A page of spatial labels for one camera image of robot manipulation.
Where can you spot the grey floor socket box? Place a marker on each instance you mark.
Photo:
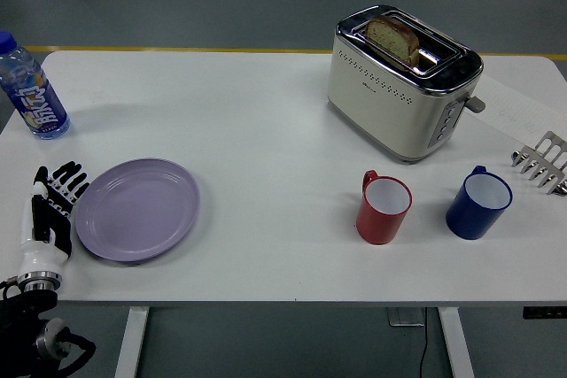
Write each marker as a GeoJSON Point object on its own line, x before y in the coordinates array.
{"type": "Point", "coordinates": [405, 316]}

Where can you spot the white table leg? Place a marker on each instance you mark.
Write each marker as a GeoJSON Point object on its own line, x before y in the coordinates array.
{"type": "Point", "coordinates": [131, 342]}
{"type": "Point", "coordinates": [456, 342]}

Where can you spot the silver metal rack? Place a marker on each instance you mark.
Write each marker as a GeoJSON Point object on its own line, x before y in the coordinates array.
{"type": "Point", "coordinates": [542, 163]}

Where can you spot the purple plate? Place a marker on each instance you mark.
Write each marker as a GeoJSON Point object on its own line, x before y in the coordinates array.
{"type": "Point", "coordinates": [137, 209]}

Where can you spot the cream and chrome toaster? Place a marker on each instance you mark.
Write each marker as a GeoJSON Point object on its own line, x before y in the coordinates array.
{"type": "Point", "coordinates": [398, 99]}

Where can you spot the bread slice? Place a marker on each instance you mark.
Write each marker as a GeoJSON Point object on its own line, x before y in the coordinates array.
{"type": "Point", "coordinates": [392, 39]}

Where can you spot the black table control panel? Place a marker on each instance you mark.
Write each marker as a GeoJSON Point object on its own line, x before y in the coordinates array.
{"type": "Point", "coordinates": [545, 312]}

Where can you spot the red mug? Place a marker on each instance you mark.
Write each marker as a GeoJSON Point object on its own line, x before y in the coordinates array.
{"type": "Point", "coordinates": [383, 212]}

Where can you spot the blue mug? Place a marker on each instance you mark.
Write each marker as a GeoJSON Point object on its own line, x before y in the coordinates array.
{"type": "Point", "coordinates": [478, 210]}

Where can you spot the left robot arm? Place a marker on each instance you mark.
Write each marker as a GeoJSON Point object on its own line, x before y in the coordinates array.
{"type": "Point", "coordinates": [31, 325]}

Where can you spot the white paper sheet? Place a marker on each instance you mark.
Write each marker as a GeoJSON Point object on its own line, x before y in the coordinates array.
{"type": "Point", "coordinates": [514, 105]}

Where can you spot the blue labelled drink bottle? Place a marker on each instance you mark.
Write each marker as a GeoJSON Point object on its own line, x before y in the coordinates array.
{"type": "Point", "coordinates": [33, 90]}

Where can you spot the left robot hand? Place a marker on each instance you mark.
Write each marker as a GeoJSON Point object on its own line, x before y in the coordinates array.
{"type": "Point", "coordinates": [48, 214]}

